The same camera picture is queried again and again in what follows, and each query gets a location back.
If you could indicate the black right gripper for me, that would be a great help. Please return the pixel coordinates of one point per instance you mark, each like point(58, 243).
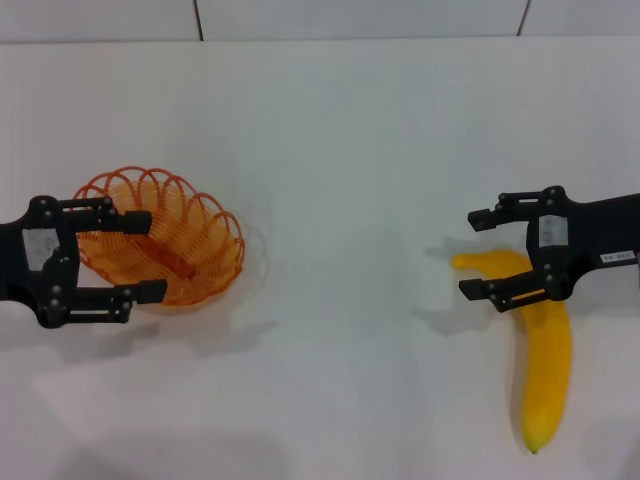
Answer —
point(600, 230)

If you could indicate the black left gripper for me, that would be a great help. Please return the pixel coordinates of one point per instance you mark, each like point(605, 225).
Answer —
point(47, 270)

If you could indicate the yellow banana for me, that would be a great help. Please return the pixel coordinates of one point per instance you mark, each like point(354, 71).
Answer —
point(545, 375)

